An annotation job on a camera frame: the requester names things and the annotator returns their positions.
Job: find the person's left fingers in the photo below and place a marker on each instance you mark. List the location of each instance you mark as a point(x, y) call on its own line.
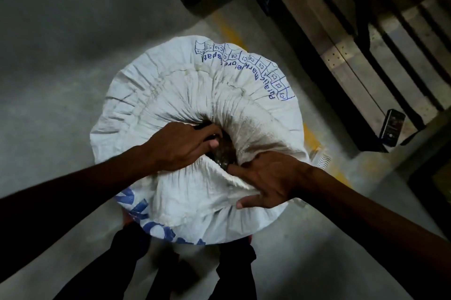
point(208, 133)

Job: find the person's left hand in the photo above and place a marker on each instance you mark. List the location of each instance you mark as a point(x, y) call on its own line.
point(176, 146)

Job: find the black handheld device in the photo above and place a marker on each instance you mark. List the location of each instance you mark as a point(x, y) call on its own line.
point(392, 127)

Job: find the person's right thumb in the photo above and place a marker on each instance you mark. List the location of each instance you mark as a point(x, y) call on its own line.
point(251, 201)

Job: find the person's left leg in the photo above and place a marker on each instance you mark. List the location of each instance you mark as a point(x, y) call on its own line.
point(116, 268)

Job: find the person's left forearm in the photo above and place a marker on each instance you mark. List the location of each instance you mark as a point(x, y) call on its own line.
point(77, 201)

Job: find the wooden pallet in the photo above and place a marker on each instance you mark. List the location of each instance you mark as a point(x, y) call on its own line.
point(373, 46)

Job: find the white woven sack blue print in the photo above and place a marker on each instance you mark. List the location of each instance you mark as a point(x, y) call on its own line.
point(197, 92)

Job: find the person's right hand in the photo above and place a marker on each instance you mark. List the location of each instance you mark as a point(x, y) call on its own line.
point(274, 176)

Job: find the person's leg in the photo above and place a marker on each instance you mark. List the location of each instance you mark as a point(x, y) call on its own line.
point(116, 268)
point(234, 271)

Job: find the dark contents of sack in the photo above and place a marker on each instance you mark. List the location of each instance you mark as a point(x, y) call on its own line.
point(224, 155)

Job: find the person's right leg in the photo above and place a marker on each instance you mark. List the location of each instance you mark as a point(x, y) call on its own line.
point(234, 271)

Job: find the person's right forearm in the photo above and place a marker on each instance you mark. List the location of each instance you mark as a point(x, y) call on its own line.
point(373, 229)

